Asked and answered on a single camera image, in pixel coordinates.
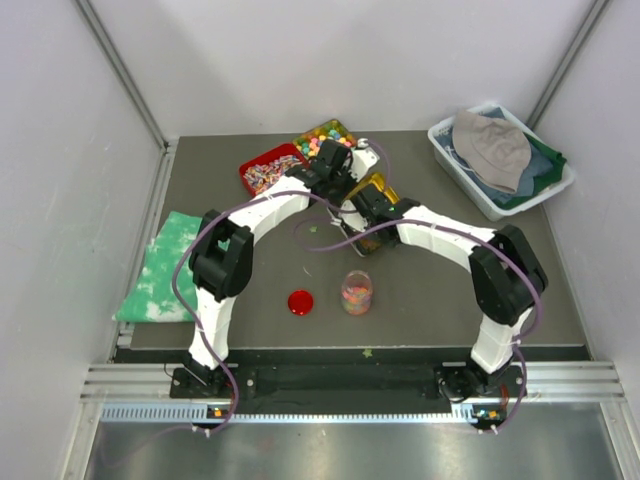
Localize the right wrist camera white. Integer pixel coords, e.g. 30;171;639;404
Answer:
328;209;368;237

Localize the green garment in basket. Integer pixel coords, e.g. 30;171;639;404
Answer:
492;134;567;210

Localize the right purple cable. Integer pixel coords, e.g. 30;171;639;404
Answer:
293;214;546;435

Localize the purple cable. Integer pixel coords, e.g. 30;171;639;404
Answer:
293;214;546;435
172;138;391;436

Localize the red jar lid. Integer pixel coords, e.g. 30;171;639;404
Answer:
287;289;314;316

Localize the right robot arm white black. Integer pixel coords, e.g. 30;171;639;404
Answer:
341;185;548;398

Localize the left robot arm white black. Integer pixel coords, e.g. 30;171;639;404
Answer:
170;140;370;399

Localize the beige bucket hat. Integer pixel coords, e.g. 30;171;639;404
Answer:
452;110;531;194

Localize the tin with colourful cube candies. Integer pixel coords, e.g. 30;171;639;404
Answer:
292;119;357;159

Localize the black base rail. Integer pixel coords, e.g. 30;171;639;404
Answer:
190;347;523;415

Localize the golden tin with star candies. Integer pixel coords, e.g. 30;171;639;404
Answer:
340;173;400;257

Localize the red tin with lollipops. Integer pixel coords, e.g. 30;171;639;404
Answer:
238;143;308;196

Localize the green white cloth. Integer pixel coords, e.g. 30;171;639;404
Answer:
113;211;201;323

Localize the white plastic basket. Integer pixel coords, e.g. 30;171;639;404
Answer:
427;103;576;221

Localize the blue-grey garment in basket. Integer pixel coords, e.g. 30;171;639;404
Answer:
475;147;554;203

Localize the clear plastic jar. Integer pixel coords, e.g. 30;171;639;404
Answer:
341;270;373;315

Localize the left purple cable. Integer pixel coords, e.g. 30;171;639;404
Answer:
172;138;391;436

